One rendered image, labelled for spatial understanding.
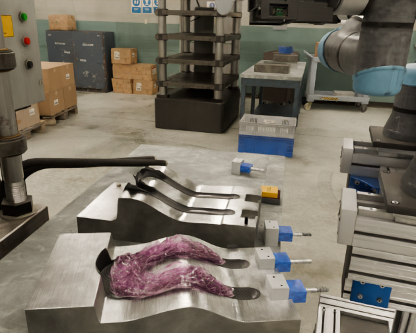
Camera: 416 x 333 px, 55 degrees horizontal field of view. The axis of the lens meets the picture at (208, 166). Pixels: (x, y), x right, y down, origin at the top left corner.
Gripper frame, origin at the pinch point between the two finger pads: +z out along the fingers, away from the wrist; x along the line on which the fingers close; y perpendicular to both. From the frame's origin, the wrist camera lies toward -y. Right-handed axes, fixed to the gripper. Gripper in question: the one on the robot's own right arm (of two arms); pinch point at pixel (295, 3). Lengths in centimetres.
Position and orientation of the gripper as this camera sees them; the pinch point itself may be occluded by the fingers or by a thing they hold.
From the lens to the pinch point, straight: 181.4
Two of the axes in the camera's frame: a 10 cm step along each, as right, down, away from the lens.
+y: 0.7, 9.0, 4.3
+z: -7.2, -2.5, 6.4
